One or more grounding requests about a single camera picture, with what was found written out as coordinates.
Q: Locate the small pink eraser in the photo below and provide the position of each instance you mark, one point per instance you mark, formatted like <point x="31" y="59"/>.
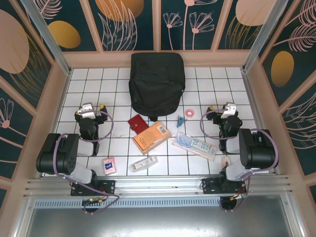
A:
<point x="224" y="161"/>

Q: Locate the red wallet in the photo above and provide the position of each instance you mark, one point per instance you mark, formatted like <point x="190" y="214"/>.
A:
<point x="137" y="124"/>

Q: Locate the pink tissue pack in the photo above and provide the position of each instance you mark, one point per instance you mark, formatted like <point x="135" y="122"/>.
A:
<point x="109" y="166"/>

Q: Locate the orange book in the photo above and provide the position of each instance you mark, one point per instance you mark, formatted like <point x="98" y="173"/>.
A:
<point x="150" y="137"/>

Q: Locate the black backpack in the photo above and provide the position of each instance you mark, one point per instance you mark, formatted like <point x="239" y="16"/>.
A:
<point x="158" y="81"/>

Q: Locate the clear plastic pen case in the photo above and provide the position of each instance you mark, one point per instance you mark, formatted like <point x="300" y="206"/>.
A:
<point x="143" y="164"/>

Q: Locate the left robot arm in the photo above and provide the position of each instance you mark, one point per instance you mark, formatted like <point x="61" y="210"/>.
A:
<point x="56" y="155"/>

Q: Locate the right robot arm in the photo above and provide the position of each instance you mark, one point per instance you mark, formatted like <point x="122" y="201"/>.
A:
<point x="259" y="150"/>

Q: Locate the pink tape roll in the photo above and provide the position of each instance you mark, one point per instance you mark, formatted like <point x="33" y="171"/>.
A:
<point x="187" y="113"/>

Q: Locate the blue binder clip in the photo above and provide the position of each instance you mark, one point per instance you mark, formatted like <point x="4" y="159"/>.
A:
<point x="180" y="121"/>

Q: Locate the small circuit board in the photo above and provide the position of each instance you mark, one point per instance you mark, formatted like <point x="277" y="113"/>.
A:
<point x="93" y="200"/>
<point x="239" y="196"/>

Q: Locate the grey metal plate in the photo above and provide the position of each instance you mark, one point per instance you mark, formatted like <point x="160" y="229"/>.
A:
<point x="158" y="223"/>

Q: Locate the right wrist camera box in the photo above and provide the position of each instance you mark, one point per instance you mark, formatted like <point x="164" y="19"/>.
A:
<point x="229" y="110"/>

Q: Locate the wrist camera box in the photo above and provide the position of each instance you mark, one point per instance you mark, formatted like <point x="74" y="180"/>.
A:
<point x="87" y="110"/>
<point x="229" y="110"/>

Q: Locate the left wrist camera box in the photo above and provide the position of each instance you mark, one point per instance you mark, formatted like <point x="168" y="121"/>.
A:
<point x="87" y="110"/>

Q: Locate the aluminium side rail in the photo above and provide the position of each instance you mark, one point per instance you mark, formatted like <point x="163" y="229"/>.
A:
<point x="259" y="123"/>

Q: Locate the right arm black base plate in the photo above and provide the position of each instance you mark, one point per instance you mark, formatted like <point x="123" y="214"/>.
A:
<point x="209" y="185"/>

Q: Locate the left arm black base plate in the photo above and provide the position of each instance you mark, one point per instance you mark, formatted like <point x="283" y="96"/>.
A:
<point x="106" y="186"/>

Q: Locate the aluminium corner post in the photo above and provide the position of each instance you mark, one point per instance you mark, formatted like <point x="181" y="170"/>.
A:
<point x="261" y="37"/>
<point x="49" y="39"/>

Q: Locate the aluminium mounting rail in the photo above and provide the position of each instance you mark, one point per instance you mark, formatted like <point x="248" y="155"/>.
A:
<point x="158" y="184"/>

